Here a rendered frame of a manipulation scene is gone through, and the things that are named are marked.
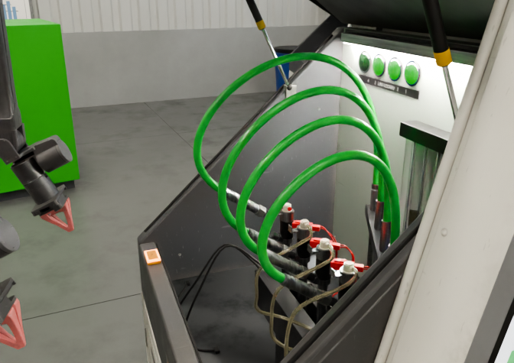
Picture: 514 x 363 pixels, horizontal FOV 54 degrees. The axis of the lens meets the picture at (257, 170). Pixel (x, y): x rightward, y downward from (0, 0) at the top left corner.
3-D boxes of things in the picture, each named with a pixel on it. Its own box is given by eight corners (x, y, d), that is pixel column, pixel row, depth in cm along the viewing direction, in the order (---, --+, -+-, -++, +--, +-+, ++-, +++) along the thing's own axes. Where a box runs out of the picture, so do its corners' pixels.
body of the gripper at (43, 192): (68, 189, 125) (51, 164, 122) (60, 205, 116) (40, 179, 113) (45, 202, 125) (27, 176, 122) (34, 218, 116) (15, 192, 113)
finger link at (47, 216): (86, 215, 128) (66, 186, 124) (82, 228, 121) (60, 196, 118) (63, 228, 128) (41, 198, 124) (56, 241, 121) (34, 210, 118)
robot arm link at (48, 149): (3, 133, 118) (-10, 144, 110) (47, 111, 118) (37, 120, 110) (34, 176, 122) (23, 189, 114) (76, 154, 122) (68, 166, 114)
